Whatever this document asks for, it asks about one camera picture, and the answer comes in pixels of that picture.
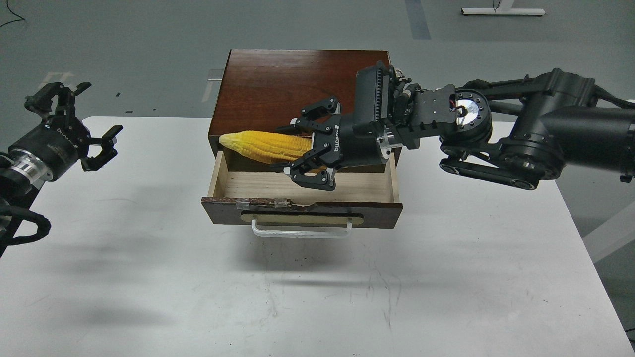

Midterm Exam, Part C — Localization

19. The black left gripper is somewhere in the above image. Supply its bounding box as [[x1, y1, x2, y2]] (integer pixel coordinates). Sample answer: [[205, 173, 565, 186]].
[[283, 96, 392, 191]]

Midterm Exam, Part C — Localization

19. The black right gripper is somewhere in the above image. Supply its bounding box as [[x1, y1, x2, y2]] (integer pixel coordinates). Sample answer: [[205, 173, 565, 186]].
[[7, 82, 124, 183]]

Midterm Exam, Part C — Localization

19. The yellow corn cob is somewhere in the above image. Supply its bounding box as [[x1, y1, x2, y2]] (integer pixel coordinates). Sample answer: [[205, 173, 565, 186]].
[[219, 130, 313, 172]]

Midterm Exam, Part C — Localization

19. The wooden drawer with white handle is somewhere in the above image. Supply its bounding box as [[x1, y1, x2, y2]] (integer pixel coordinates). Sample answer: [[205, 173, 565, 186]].
[[200, 149, 403, 229]]

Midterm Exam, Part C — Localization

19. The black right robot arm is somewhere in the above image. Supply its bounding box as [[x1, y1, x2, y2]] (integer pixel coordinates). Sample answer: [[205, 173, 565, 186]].
[[0, 82, 123, 252]]

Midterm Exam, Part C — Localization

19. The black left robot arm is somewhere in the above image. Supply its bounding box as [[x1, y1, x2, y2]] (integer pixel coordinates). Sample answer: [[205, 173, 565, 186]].
[[276, 61, 634, 191]]

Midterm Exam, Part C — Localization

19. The dark wooden cabinet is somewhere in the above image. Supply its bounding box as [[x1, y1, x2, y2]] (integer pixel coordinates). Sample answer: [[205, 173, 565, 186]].
[[208, 49, 391, 173]]

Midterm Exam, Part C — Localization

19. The white table leg base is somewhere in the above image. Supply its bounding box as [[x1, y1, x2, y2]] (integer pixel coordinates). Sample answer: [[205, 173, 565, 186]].
[[461, 0, 546, 17]]

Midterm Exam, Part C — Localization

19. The black floor cable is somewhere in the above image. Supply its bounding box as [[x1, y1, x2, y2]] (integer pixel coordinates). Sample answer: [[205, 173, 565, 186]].
[[0, 0, 26, 30]]

